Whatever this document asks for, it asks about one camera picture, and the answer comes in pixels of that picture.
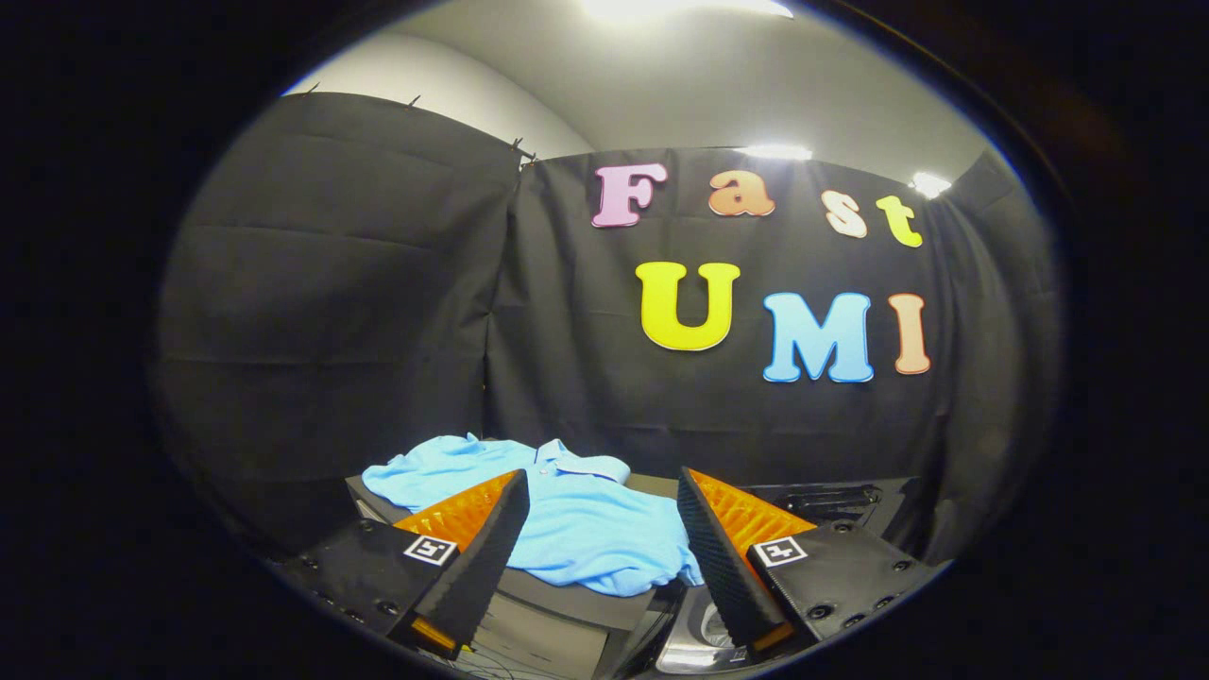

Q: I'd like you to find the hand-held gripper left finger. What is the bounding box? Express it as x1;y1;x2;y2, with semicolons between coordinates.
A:
279;467;531;662

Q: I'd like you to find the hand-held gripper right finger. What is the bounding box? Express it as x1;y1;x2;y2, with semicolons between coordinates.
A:
676;466;946;668

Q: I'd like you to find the dark grey washing machine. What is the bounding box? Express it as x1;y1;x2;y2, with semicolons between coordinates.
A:
652;477;931;677

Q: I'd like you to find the light blue polo shirt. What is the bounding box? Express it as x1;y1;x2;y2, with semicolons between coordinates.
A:
362;433;706;599

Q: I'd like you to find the dark glass washing machine lid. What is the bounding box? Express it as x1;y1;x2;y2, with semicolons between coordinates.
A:
746;477;922;563

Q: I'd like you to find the grey cabinet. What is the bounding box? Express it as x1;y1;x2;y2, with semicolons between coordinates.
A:
345;472;683;680

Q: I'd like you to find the black backdrop cloth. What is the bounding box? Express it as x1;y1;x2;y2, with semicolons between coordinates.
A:
151;92;1064;568

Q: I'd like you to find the large ceiling light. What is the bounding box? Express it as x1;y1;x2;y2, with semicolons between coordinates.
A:
578;0;796;22

